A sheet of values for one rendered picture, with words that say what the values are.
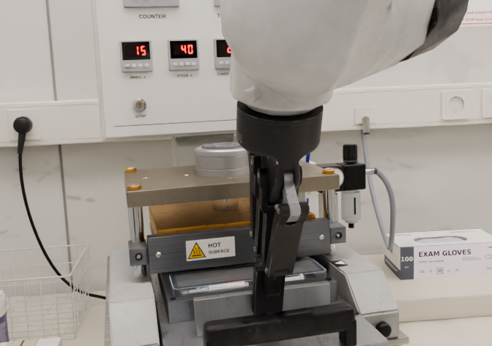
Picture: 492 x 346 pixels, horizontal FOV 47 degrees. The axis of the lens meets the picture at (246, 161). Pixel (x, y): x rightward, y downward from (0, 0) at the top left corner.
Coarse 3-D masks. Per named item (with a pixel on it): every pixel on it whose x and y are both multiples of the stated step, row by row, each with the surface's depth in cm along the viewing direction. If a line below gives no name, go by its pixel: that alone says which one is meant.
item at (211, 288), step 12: (252, 264) 71; (288, 276) 66; (300, 276) 66; (312, 276) 67; (324, 276) 67; (192, 288) 64; (204, 288) 64; (216, 288) 64; (228, 288) 65; (240, 288) 65
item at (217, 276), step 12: (300, 264) 70; (312, 264) 70; (180, 276) 68; (192, 276) 67; (204, 276) 67; (216, 276) 67; (228, 276) 67; (240, 276) 67; (252, 276) 66; (180, 288) 63
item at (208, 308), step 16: (288, 288) 60; (304, 288) 61; (320, 288) 61; (160, 304) 68; (208, 304) 59; (224, 304) 59; (240, 304) 59; (288, 304) 61; (304, 304) 61; (320, 304) 61; (160, 320) 63; (192, 320) 63; (208, 320) 59; (160, 336) 62; (176, 336) 59; (192, 336) 59; (320, 336) 58; (336, 336) 57; (368, 336) 57
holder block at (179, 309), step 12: (168, 276) 70; (168, 288) 66; (252, 288) 65; (336, 288) 66; (168, 300) 62; (180, 300) 62; (192, 300) 63; (336, 300) 67; (168, 312) 62; (180, 312) 62; (192, 312) 63
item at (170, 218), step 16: (160, 208) 80; (176, 208) 79; (192, 208) 79; (208, 208) 79; (224, 208) 77; (240, 208) 78; (160, 224) 71; (176, 224) 71; (192, 224) 70; (208, 224) 70; (224, 224) 70; (240, 224) 70
